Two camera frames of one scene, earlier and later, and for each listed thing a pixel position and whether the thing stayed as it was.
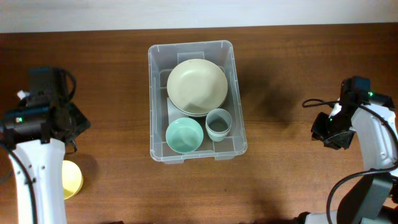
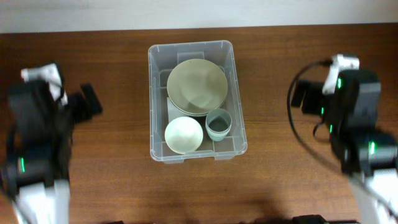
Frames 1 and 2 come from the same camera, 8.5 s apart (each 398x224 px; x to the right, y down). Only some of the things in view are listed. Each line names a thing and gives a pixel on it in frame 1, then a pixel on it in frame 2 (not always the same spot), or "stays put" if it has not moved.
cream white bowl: (195, 86) stays put
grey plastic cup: (218, 124) stays put
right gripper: (317, 132) -> (313, 89)
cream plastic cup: (217, 132) stays put
